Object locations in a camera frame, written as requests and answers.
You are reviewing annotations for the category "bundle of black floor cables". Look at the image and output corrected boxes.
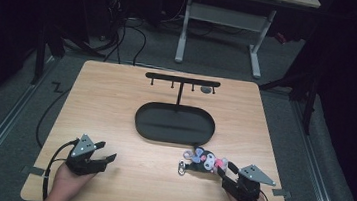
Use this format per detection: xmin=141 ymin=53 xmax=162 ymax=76
xmin=98 ymin=0 xmax=152 ymax=68

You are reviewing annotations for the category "black floor cable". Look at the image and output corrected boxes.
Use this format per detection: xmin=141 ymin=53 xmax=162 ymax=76
xmin=34 ymin=80 xmax=74 ymax=152

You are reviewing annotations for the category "person's left hand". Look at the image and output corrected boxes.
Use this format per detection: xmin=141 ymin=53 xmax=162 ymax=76
xmin=41 ymin=160 xmax=97 ymax=201

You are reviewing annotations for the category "grey tape piece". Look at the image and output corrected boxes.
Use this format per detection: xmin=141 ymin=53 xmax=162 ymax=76
xmin=21 ymin=165 xmax=47 ymax=178
xmin=271 ymin=188 xmax=293 ymax=199

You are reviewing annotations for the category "left hand-held gripper cable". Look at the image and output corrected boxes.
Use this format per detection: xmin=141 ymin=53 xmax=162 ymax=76
xmin=40 ymin=135 xmax=81 ymax=201

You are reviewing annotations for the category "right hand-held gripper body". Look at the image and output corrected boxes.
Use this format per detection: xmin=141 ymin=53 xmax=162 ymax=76
xmin=219 ymin=161 xmax=279 ymax=201

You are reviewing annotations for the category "black metal stand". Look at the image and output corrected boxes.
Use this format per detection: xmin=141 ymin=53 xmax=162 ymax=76
xmin=29 ymin=14 xmax=70 ymax=88
xmin=254 ymin=48 xmax=323 ymax=136

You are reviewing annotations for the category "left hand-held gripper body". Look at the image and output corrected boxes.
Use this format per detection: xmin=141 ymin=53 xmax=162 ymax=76
xmin=63 ymin=131 xmax=110 ymax=179

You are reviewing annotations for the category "black hook stand with tray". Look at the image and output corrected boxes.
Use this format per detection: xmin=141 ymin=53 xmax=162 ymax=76
xmin=132 ymin=70 xmax=222 ymax=149

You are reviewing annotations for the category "black plush doll keychain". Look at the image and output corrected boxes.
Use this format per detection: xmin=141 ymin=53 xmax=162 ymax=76
xmin=177 ymin=144 xmax=232 ymax=181

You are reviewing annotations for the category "white-framed desk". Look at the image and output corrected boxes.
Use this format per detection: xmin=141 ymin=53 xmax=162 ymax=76
xmin=172 ymin=0 xmax=322 ymax=85

